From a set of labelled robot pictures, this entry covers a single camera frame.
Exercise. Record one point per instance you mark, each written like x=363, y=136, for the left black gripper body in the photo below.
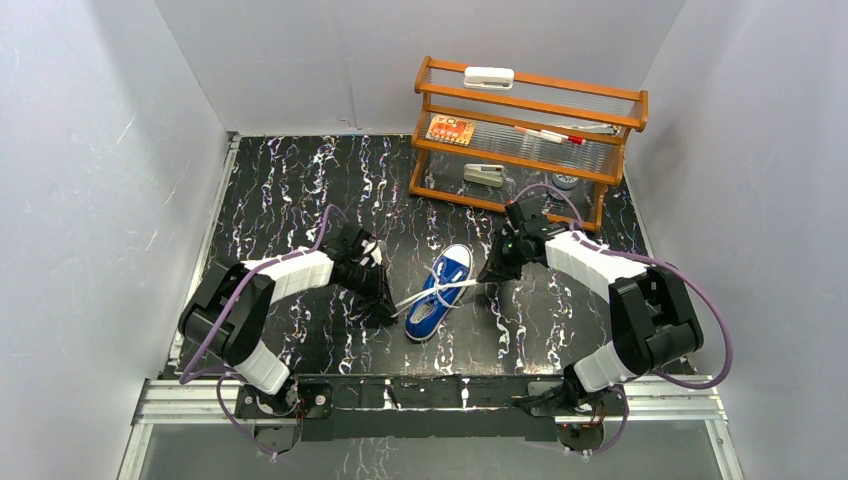
x=370, y=285

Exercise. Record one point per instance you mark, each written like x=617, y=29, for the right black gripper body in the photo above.
x=509, y=234

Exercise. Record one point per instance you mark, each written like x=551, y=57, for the blue canvas sneaker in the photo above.
x=449, y=277

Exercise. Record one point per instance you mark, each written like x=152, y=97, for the white shoelace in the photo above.
x=436, y=289

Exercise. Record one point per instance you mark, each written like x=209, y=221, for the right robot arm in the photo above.
x=652, y=318

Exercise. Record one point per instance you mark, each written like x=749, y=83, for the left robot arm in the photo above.
x=228, y=310

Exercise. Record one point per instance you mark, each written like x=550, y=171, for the grey stapler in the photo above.
x=484, y=174

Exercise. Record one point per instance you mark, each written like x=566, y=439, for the small bottle on shelf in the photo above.
x=564, y=183

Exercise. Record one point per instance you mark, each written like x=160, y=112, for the wooden shelf rack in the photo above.
x=484, y=134

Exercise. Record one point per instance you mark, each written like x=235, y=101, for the red white marker pen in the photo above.
x=550, y=136

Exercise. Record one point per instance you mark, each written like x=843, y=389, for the orange snack packet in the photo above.
x=450, y=129

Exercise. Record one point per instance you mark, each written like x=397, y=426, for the white box top shelf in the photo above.
x=488, y=78

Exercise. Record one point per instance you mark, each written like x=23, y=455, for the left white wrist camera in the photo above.
x=373, y=254

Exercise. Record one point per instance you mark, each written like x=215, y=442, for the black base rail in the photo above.
x=322, y=408

